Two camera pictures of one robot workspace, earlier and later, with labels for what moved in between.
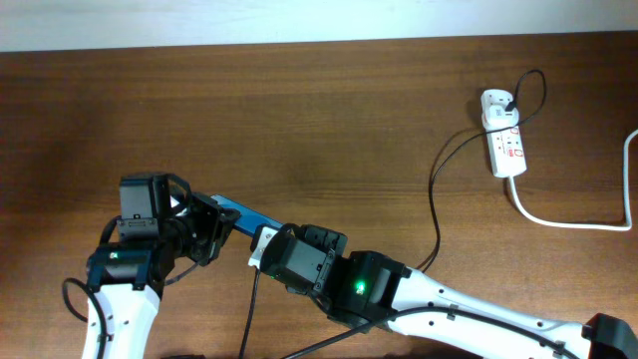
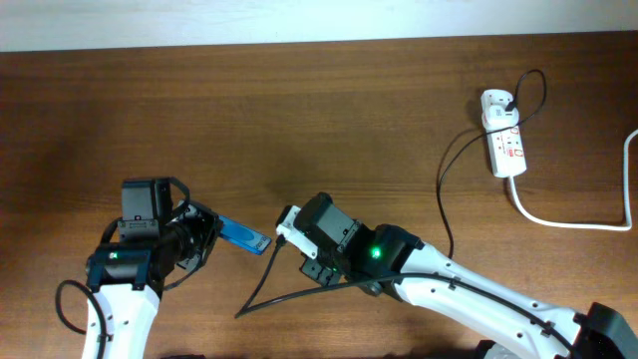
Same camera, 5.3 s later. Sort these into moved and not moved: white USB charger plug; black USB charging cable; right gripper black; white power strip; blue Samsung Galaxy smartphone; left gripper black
Moved: right gripper black; blue Samsung Galaxy smartphone; black USB charging cable
Not moved: white USB charger plug; left gripper black; white power strip
